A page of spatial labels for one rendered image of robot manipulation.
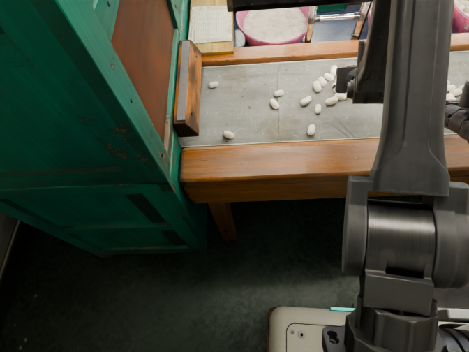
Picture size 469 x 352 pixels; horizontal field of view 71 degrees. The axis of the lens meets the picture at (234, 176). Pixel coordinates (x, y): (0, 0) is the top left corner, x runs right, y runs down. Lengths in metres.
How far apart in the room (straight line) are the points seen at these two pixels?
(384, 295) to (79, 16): 0.46
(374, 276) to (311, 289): 1.27
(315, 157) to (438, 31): 0.61
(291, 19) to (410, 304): 1.09
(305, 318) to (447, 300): 0.77
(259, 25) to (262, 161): 0.55
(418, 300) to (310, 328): 0.97
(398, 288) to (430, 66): 0.19
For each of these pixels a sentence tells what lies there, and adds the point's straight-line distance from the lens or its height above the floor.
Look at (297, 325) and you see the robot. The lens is 1.29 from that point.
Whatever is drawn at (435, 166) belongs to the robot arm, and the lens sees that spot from 0.34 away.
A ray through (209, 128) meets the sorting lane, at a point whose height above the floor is 0.74.
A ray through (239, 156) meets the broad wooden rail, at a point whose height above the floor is 0.76.
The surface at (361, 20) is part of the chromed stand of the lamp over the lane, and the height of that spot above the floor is 0.83.
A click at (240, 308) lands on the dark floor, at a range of 1.57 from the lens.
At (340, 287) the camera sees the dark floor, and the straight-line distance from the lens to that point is 1.62.
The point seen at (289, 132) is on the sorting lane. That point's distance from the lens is 0.98.
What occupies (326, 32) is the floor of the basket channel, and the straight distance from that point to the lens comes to 1.35.
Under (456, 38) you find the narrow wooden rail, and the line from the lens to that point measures 1.31.
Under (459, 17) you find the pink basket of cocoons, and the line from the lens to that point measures 1.43.
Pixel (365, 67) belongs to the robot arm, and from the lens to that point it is 0.69.
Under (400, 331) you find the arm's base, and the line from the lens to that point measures 0.35.
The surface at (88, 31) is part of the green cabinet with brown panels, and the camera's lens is 0.50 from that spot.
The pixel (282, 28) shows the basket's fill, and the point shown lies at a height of 0.74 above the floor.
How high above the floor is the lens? 1.57
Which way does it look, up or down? 65 degrees down
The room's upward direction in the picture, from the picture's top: 9 degrees counter-clockwise
